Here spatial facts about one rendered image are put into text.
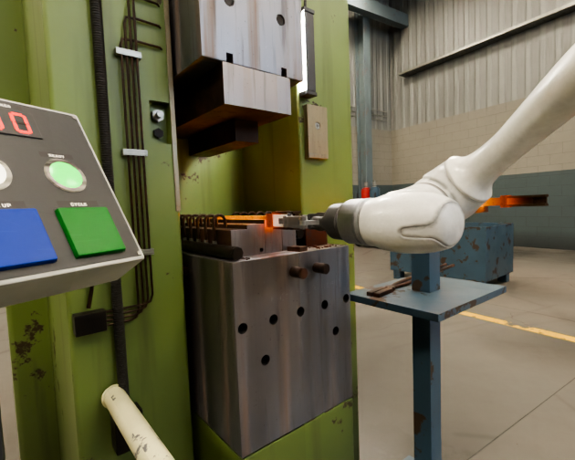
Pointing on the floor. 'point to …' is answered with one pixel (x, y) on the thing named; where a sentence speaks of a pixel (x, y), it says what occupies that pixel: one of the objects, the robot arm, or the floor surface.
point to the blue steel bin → (472, 254)
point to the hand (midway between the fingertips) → (285, 220)
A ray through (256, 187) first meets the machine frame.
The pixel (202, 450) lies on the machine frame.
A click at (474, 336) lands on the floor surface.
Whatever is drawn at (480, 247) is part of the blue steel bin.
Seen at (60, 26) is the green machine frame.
